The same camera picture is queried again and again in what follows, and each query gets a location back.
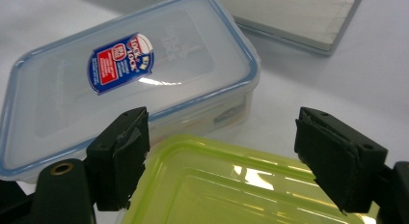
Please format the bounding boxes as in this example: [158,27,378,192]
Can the green lidded food container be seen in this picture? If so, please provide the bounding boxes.
[120,133,381,224]

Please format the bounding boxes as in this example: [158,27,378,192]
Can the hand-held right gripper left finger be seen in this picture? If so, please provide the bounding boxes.
[86,106,150,212]

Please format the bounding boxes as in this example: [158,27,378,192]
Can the white wire rack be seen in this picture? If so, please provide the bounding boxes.
[122,0,368,56]

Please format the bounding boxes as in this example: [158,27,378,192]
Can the clear blue-rimmed food container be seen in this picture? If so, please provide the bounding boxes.
[0,0,261,183]

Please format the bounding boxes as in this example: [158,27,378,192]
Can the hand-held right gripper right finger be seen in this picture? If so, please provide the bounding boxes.
[294,106,389,215]

